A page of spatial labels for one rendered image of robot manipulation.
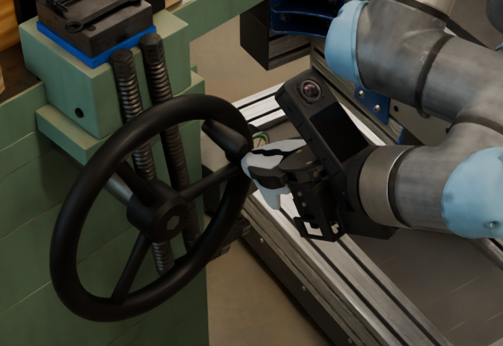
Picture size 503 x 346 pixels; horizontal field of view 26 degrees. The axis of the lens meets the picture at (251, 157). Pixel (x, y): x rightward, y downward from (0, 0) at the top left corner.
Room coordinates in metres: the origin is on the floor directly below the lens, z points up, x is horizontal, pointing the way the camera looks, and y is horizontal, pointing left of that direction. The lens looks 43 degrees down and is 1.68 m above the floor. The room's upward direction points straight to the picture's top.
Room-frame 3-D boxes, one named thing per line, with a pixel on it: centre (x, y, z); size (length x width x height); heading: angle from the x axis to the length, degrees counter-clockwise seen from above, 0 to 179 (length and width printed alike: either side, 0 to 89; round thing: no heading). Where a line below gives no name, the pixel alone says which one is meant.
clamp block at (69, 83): (1.00, 0.17, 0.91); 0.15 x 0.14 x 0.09; 134
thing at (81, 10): (1.00, 0.16, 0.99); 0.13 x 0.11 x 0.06; 134
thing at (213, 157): (1.18, 0.06, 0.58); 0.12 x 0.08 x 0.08; 44
